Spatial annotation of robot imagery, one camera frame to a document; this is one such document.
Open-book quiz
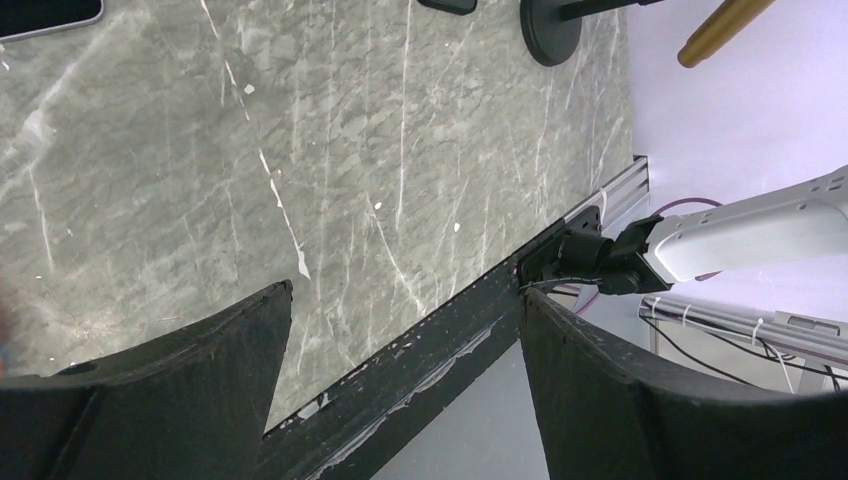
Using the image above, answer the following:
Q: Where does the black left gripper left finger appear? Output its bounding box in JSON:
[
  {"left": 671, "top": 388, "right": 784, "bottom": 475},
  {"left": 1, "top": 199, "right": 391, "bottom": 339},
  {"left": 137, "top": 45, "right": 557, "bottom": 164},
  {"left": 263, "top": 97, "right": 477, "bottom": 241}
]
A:
[{"left": 1, "top": 280, "right": 293, "bottom": 479}]

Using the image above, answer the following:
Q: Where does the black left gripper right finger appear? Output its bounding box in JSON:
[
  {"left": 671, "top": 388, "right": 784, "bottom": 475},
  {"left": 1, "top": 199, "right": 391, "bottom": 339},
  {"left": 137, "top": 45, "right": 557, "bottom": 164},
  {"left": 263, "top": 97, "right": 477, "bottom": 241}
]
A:
[{"left": 520, "top": 289, "right": 847, "bottom": 479}]

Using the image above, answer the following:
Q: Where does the black phone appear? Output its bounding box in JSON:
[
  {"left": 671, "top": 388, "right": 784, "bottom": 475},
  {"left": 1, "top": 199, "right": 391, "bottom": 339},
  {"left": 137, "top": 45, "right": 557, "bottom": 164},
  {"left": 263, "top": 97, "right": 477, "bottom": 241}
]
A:
[
  {"left": 418, "top": 0, "right": 478, "bottom": 16},
  {"left": 1, "top": 0, "right": 105, "bottom": 42}
]

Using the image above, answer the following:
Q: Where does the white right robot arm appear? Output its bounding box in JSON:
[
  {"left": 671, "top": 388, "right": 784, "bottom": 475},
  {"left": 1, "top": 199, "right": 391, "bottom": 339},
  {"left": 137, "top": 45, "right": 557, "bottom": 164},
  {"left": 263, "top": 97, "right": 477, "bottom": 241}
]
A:
[{"left": 555, "top": 167, "right": 847, "bottom": 295}]

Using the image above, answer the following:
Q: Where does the black microphone stand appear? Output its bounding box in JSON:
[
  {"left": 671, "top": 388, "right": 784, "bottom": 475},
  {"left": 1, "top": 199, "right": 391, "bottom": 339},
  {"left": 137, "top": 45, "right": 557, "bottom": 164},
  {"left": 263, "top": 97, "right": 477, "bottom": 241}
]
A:
[{"left": 519, "top": 0, "right": 660, "bottom": 67}]

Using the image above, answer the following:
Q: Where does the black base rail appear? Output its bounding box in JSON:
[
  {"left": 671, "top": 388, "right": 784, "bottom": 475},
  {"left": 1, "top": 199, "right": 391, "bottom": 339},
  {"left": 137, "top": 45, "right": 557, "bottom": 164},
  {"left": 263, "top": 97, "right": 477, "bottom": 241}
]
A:
[{"left": 256, "top": 206, "right": 600, "bottom": 479}]

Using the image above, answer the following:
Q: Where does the aluminium frame rail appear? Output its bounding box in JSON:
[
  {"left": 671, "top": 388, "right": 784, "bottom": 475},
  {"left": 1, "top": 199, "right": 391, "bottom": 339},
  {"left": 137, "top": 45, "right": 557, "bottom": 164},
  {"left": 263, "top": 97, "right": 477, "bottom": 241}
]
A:
[{"left": 563, "top": 155, "right": 848, "bottom": 372}]

